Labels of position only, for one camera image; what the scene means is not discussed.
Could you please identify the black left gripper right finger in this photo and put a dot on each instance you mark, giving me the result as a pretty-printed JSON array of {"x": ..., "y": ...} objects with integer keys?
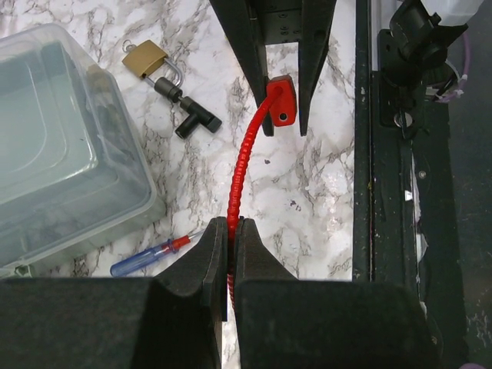
[{"x": 284, "y": 322}]

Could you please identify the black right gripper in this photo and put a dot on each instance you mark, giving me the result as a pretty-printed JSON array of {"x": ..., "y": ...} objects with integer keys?
[{"x": 250, "y": 25}]

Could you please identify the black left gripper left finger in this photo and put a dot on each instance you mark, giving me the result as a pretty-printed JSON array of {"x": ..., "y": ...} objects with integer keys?
[{"x": 171, "y": 320}]

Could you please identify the red cable lock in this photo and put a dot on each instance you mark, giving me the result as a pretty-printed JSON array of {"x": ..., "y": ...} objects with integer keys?
[{"x": 281, "y": 104}]

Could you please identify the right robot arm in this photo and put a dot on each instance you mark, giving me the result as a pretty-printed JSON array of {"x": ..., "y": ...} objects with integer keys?
[{"x": 420, "y": 33}]

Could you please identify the black cylinder lock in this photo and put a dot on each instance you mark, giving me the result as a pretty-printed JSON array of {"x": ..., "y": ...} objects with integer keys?
[{"x": 197, "y": 114}]

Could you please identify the brass padlock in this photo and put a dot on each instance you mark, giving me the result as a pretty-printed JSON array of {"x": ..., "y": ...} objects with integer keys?
[{"x": 144, "y": 59}]

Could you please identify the clear plastic storage box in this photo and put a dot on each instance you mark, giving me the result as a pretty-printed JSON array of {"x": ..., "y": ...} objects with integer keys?
[{"x": 74, "y": 176}]

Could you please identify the blue handled screwdriver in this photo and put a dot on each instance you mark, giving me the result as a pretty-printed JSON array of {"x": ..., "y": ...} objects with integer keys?
[{"x": 152, "y": 255}]

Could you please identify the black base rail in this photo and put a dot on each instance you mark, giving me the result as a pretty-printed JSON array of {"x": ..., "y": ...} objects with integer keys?
[{"x": 422, "y": 185}]

